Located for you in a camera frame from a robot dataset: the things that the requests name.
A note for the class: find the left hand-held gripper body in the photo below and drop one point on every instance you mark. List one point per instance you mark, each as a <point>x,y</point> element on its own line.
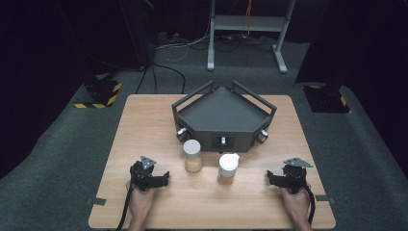
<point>141,176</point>

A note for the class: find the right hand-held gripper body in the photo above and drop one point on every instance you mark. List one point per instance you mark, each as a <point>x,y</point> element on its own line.
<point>295,178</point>

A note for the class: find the grey lid spice jar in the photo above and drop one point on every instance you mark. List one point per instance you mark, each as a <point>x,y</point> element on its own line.
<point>192,155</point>

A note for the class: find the white lid spice jar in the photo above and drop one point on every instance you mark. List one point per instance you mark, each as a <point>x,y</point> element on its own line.
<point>228,168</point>

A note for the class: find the dark grey corner rack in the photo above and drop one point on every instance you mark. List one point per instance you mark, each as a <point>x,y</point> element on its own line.
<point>223,112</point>

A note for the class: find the person's right hand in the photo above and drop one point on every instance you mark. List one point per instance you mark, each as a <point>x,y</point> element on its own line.
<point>296,203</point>

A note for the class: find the person's left hand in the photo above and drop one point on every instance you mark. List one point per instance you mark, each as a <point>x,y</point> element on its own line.
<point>141,202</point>

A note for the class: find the grey tape strip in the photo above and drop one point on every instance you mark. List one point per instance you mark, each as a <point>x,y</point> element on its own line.
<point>325,199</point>
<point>96,201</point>

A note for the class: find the black yellow striped base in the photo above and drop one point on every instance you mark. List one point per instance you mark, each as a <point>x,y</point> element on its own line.
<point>327,99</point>
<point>102,93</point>

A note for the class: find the grey metal stand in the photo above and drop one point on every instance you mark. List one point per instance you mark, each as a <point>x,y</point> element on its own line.
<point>248,23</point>

